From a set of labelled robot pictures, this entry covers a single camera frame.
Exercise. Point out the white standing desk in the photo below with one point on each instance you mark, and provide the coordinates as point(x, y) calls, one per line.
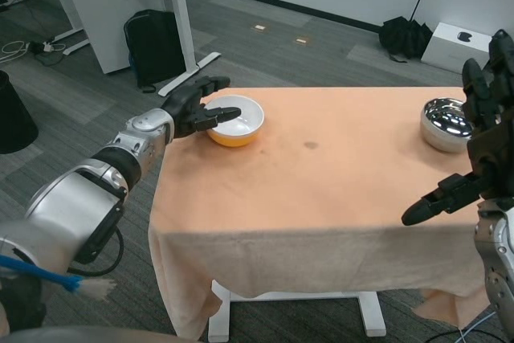
point(180, 9)

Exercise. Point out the dark power strip with plugs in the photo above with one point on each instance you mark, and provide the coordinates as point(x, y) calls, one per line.
point(46, 46)

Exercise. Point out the black trash bin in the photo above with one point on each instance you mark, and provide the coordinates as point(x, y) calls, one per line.
point(14, 118)

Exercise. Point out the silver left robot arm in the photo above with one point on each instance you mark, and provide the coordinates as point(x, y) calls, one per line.
point(76, 198)

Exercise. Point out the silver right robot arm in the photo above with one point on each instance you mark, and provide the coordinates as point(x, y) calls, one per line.
point(500, 254)

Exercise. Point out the white cardboard box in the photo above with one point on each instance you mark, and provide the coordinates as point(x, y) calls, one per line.
point(445, 47)

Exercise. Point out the orange tablecloth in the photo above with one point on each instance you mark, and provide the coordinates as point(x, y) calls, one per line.
point(305, 198)

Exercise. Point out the shiny steel bowl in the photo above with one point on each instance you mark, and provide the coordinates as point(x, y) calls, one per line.
point(441, 130)

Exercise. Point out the white and orange plastic bowl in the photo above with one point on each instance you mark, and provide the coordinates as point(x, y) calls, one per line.
point(241, 134)

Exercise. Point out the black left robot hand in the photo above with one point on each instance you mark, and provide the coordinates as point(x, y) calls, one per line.
point(184, 106)

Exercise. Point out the brass floor socket plate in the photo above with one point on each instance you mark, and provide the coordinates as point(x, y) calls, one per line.
point(301, 41)
point(259, 28)

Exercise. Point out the black backpack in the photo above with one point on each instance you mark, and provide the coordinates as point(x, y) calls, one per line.
point(154, 50)

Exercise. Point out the silver robot chest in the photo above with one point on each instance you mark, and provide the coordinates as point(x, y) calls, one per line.
point(88, 336)

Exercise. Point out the black folded umbrella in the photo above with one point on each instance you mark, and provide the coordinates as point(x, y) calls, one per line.
point(401, 35)

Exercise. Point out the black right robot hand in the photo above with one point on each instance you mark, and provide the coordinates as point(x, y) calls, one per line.
point(494, 146)

